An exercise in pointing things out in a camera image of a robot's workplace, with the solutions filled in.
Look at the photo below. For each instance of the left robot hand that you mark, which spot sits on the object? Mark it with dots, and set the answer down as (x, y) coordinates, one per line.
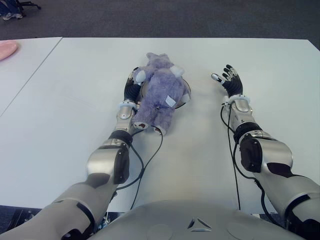
(130, 90)

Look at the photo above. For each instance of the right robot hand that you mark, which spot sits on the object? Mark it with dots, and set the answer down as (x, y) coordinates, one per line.
(233, 85)

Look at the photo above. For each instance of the purple plush bear doll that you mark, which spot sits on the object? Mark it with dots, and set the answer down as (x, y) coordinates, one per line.
(160, 95)

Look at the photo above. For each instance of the left robot arm silver black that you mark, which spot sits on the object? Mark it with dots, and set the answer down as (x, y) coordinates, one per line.
(107, 162)

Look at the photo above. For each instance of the right robot arm silver black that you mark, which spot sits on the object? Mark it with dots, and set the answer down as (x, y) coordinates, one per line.
(272, 155)

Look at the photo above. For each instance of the white plate black rim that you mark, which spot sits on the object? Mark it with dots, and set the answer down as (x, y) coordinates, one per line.
(144, 92)

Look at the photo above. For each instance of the pink plate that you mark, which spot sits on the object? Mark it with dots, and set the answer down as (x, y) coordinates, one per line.
(7, 48)

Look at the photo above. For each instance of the black office chair base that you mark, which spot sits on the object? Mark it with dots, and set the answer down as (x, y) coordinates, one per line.
(28, 3)

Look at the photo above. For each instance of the white sneaker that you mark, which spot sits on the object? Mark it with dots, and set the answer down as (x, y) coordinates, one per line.
(12, 16)

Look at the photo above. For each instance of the silver robot torso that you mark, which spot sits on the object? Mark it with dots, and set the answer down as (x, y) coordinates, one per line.
(195, 225)

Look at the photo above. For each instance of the blue jeans leg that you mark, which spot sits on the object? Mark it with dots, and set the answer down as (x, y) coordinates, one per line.
(8, 6)

